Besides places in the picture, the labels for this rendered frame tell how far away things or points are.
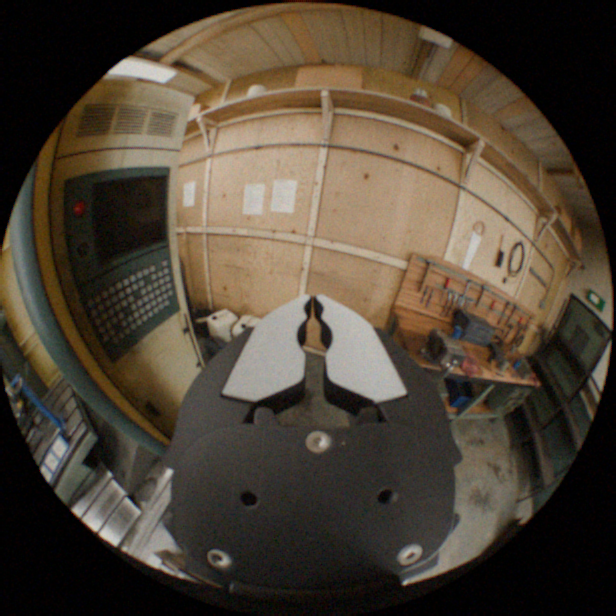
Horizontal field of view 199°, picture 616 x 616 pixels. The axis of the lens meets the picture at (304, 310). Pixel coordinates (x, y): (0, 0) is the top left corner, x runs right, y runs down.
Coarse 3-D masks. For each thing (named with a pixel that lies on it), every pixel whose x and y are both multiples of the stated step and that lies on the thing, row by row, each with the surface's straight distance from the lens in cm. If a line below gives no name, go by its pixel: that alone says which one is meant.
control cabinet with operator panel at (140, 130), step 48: (96, 96) 92; (144, 96) 96; (96, 144) 83; (144, 144) 88; (96, 192) 76; (144, 192) 82; (96, 240) 74; (144, 240) 81; (96, 288) 75; (144, 288) 82; (96, 336) 83; (144, 336) 89; (192, 336) 115; (144, 384) 107
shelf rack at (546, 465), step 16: (560, 336) 317; (576, 352) 307; (544, 368) 319; (592, 368) 353; (528, 400) 360; (560, 400) 308; (528, 416) 324; (544, 432) 368; (576, 432) 322; (512, 448) 337; (544, 448) 346; (576, 448) 307; (544, 464) 333; (544, 480) 326
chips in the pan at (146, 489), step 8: (160, 456) 103; (152, 464) 103; (160, 464) 101; (152, 472) 103; (160, 472) 101; (144, 480) 106; (152, 480) 102; (144, 488) 105; (152, 488) 102; (144, 496) 105
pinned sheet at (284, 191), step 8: (280, 184) 168; (288, 184) 166; (296, 184) 163; (280, 192) 167; (288, 192) 164; (272, 200) 170; (280, 200) 166; (288, 200) 164; (272, 208) 169; (280, 208) 166; (288, 208) 163
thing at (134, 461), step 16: (80, 400) 145; (96, 416) 120; (96, 432) 121; (112, 432) 105; (96, 448) 125; (112, 448) 108; (128, 448) 95; (144, 448) 93; (96, 464) 130; (112, 464) 111; (128, 464) 98; (144, 464) 100; (128, 480) 102; (128, 496) 110
